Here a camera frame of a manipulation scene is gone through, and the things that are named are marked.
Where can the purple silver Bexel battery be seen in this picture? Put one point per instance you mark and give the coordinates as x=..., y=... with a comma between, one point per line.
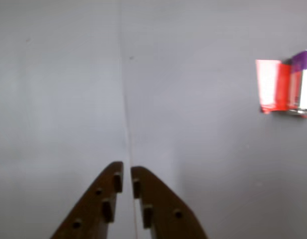
x=305, y=82

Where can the grey rubber mat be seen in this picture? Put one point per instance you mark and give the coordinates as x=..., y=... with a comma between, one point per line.
x=205, y=124
x=56, y=87

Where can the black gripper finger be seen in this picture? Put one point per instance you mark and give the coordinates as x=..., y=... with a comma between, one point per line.
x=166, y=214
x=93, y=206

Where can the red tape patch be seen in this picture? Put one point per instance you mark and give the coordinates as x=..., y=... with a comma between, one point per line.
x=270, y=84

